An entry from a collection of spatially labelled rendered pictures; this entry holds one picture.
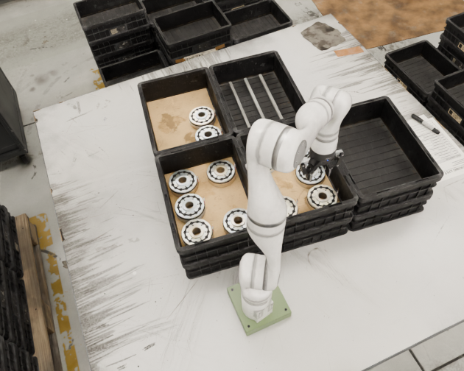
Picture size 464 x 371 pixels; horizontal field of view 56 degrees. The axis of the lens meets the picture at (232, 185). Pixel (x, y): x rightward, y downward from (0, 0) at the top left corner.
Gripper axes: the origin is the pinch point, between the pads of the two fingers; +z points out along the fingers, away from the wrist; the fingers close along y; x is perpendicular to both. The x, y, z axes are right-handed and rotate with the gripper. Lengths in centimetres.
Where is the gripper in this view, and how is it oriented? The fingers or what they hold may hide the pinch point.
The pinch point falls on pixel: (318, 174)
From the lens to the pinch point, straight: 138.4
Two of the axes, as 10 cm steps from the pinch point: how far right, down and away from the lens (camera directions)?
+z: 0.7, 5.7, 8.2
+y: 9.6, -2.6, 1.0
